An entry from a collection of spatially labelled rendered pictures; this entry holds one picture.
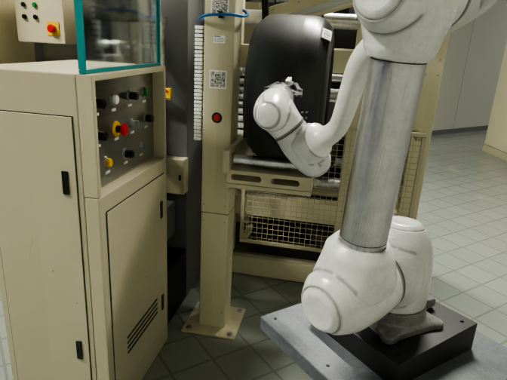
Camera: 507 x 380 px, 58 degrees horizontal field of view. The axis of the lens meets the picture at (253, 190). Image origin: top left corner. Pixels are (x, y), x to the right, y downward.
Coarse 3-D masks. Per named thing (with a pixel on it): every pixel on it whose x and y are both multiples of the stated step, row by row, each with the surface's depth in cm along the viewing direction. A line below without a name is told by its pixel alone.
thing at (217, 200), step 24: (240, 0) 185; (216, 24) 183; (240, 24) 190; (216, 48) 186; (240, 48) 194; (216, 96) 192; (216, 144) 198; (216, 168) 202; (216, 192) 205; (216, 216) 209; (216, 240) 212; (216, 264) 216; (216, 288) 220; (216, 312) 225
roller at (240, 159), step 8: (232, 160) 191; (240, 160) 190; (248, 160) 189; (256, 160) 189; (264, 160) 188; (272, 160) 188; (280, 160) 188; (288, 160) 187; (272, 168) 190; (280, 168) 188; (288, 168) 187; (296, 168) 186
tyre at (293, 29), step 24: (264, 24) 173; (288, 24) 171; (312, 24) 170; (264, 48) 166; (288, 48) 165; (312, 48) 164; (264, 72) 165; (288, 72) 163; (312, 72) 162; (312, 96) 164; (312, 120) 168; (264, 144) 179
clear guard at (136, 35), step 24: (96, 0) 130; (120, 0) 144; (144, 0) 160; (96, 24) 132; (120, 24) 145; (144, 24) 162; (96, 48) 133; (120, 48) 147; (144, 48) 164; (96, 72) 133
